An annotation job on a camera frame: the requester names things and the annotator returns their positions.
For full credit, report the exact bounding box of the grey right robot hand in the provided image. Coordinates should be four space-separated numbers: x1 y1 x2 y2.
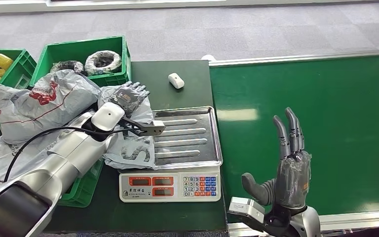
240 107 312 211

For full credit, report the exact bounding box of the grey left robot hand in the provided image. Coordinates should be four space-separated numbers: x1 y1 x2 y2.
109 81 151 119

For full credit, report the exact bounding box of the grey package with black print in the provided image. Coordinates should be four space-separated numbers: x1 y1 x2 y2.
97 85 160 171

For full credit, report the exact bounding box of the grey package with red print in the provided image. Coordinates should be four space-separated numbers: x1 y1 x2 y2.
0 69 102 145

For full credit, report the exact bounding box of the green conveyor belt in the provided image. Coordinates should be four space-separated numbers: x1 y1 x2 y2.
208 47 379 237

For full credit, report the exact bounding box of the large pale grey package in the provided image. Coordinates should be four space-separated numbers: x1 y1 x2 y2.
0 111 95 187

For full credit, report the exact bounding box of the small white plastic device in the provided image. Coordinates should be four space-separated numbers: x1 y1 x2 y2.
168 72 186 89

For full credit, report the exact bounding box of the dark wrapped coil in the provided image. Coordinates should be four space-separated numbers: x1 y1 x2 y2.
49 60 87 77

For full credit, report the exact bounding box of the electronic scale with steel tray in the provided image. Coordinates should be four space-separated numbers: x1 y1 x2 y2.
118 105 224 203

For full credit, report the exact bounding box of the green crate with packages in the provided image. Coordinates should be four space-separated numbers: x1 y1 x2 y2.
0 157 105 209

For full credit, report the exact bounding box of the green crate with yellow coils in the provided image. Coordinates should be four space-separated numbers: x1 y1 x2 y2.
0 49 37 131

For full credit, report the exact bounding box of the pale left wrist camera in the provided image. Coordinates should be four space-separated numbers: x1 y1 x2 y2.
120 116 167 137

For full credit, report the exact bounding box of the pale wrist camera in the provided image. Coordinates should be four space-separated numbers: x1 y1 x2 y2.
120 116 167 137
227 197 266 231

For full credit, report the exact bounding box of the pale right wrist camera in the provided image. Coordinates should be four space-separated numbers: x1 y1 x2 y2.
227 197 266 231

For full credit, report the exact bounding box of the wrapped ring coil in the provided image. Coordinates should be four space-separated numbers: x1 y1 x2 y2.
84 50 123 77

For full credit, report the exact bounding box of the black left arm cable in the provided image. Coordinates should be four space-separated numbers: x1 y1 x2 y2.
3 126 135 183

